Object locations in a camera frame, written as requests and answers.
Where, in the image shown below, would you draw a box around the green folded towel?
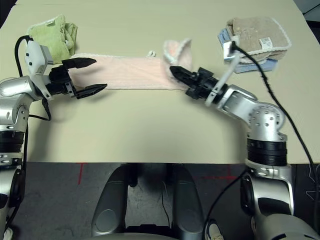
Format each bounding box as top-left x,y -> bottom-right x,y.
27,14 -> 79,65

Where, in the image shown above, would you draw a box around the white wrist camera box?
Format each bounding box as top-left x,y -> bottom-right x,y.
23,39 -> 55,101
204,34 -> 245,107

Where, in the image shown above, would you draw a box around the grey bystander sneaker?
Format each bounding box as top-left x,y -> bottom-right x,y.
204,219 -> 223,240

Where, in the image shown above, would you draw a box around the beige folded towel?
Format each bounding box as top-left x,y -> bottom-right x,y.
226,16 -> 293,62

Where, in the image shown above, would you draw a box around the dark cabinet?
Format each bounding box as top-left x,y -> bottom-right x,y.
308,21 -> 320,48

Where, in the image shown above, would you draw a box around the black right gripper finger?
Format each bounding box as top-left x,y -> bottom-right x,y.
171,71 -> 194,89
169,65 -> 199,81

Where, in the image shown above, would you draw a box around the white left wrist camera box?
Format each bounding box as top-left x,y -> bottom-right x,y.
23,39 -> 55,101

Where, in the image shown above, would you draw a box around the pink towel with white trim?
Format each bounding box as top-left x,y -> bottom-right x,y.
67,37 -> 193,91

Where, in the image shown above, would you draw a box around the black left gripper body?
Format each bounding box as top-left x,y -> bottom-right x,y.
45,66 -> 76,98

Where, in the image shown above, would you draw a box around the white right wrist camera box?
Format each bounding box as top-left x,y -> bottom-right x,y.
204,34 -> 245,107

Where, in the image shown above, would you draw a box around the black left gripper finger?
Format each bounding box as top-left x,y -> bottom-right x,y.
74,83 -> 109,100
61,56 -> 98,70

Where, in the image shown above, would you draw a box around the thin floor cable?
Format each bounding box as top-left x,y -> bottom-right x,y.
160,183 -> 174,229

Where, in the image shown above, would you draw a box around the light blue folded towel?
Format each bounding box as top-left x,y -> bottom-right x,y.
216,27 -> 279,74

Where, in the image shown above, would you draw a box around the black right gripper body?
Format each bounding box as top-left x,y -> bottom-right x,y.
185,66 -> 222,101

